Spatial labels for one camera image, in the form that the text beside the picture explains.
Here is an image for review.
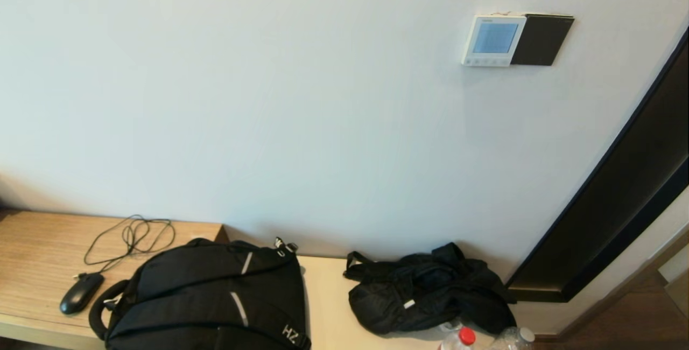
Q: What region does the white wall thermostat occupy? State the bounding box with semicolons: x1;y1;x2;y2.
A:
461;13;528;67

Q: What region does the cream low cabinet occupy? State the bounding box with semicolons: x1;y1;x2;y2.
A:
299;255;539;350

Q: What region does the crumpled black fabric bag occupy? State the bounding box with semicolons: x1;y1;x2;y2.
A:
343;241;517;335

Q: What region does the large black backpack HZ print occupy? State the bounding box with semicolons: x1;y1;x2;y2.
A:
88;237;312;350

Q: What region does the red cap water bottle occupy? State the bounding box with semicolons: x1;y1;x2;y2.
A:
439;327;479;350

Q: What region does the white cap clear bottle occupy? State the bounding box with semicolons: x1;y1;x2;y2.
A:
487;326;537;350

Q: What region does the black computer mouse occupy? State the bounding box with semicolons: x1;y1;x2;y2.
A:
59;272;104;316

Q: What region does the light wooden desk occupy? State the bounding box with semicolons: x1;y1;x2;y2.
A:
0;209;229;350

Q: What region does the thin black mouse cable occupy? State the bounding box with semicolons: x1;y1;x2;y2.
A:
73;214;176;281

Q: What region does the black wall switch panel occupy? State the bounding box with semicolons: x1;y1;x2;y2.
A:
510;13;575;66

